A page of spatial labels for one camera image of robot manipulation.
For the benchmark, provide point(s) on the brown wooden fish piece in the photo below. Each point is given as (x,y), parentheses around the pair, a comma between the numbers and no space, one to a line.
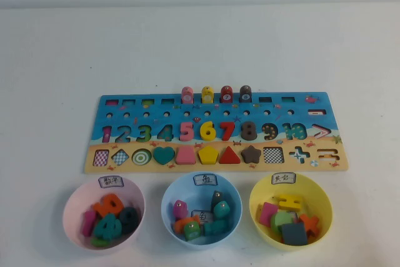
(245,95)

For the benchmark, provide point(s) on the dark blue wooden square piece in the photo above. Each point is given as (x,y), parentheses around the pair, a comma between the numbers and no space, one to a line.
(295,234)

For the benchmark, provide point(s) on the teal wooden fish piece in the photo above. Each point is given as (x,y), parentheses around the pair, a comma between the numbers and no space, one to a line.
(222,212)
(215,228)

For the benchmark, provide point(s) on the paper label on yellow bowl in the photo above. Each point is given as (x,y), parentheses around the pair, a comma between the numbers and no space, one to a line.
(283,178)

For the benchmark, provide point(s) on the blue plastic bowl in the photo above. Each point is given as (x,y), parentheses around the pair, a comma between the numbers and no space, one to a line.
(170,198)

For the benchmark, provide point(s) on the yellow plastic bowl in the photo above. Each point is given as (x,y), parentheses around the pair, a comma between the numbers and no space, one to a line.
(322,204)

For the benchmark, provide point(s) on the pink wooden number five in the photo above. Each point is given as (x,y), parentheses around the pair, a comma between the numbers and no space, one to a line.
(187,137)

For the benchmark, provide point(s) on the yellow wooden number six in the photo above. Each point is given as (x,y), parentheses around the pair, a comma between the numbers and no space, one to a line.
(207,137)

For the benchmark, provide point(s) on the colourful wooden puzzle board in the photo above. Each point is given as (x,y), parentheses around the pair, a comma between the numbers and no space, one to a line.
(217,117)

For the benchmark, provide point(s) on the brown wooden number eight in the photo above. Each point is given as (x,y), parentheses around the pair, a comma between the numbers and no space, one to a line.
(249,130)

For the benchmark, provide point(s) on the teal wooden heart piece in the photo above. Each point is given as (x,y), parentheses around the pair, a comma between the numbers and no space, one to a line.
(163,155)

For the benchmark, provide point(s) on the pink wooden rectangle piece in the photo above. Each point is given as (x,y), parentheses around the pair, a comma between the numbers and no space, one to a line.
(267,214)

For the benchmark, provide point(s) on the red wooden number seven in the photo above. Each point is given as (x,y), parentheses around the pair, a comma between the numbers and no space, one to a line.
(229,126)

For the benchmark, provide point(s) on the orange wooden plus piece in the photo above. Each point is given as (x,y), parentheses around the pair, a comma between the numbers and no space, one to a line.
(311,224)

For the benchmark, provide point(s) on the yellow wooden equals sign piece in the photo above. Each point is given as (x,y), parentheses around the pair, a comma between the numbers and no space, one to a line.
(286,205)

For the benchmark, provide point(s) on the red wooden fish piece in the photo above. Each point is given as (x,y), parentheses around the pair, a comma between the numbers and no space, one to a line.
(226,95)

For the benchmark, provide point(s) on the paper label on blue rim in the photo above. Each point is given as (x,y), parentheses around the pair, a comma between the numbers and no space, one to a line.
(205,179)

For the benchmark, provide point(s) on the pink wooden trapezoid piece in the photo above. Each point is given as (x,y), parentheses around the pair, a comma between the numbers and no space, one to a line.
(186,156)

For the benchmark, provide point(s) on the magenta wooden number one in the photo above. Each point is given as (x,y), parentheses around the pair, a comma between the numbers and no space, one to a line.
(87,224)

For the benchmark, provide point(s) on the orange wooden number piece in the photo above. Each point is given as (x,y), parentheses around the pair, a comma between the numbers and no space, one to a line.
(100,208)

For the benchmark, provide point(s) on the yellow wooden pentagon piece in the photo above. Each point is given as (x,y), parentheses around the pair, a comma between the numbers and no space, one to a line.
(207,156)

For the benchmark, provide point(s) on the green wooden circle piece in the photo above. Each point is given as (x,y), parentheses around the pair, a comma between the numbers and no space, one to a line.
(279,220)

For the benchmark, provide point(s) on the pink plastic bowl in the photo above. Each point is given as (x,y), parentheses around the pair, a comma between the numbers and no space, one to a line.
(75,217)

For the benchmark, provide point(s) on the paper label on pink bowl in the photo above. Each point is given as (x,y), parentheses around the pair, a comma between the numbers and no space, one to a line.
(111,182)

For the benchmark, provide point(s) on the green wooden number piece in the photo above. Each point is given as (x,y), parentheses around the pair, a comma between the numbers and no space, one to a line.
(98,242)

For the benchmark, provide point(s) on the red wooden triangle piece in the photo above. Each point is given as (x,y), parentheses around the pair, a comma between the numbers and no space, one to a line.
(229,157)

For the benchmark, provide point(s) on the green wooden fish piece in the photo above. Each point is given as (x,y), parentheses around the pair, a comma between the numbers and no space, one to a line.
(190,232)

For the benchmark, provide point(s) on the dark blue wooden fish piece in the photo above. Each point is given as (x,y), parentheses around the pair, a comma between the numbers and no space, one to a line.
(215,200)

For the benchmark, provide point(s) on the teal wooden number four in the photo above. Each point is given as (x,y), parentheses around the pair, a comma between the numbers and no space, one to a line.
(115,228)

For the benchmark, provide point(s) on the orange wooden fish piece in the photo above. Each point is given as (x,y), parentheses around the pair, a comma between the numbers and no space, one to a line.
(179,225)

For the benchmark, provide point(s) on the dark blue wooden number nine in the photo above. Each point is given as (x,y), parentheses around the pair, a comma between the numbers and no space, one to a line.
(131,227)

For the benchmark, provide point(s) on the loose paper label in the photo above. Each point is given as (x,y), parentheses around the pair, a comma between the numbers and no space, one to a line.
(202,216)

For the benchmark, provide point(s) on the pink wooden fish piece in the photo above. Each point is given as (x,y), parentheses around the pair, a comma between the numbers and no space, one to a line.
(187,95)

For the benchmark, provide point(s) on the yellow wooden fish piece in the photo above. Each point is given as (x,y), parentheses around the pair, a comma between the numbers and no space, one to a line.
(207,95)

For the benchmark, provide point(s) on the brown wooden star piece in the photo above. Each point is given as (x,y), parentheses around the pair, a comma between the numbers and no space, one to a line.
(251,154)

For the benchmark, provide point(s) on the magenta wooden fish piece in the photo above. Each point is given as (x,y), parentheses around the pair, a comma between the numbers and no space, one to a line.
(179,212)

